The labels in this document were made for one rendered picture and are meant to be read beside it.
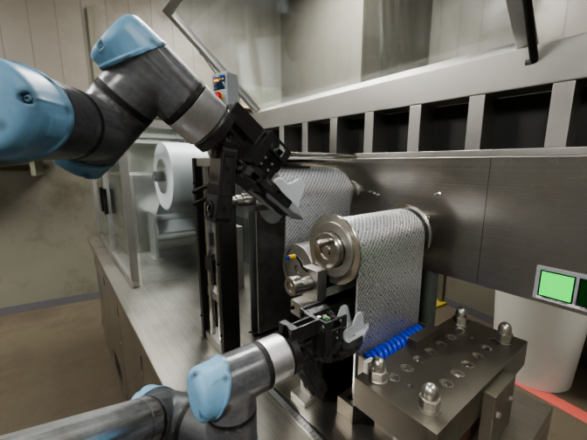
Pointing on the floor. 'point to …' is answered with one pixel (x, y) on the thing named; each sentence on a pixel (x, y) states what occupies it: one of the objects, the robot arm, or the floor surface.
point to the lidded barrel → (543, 340)
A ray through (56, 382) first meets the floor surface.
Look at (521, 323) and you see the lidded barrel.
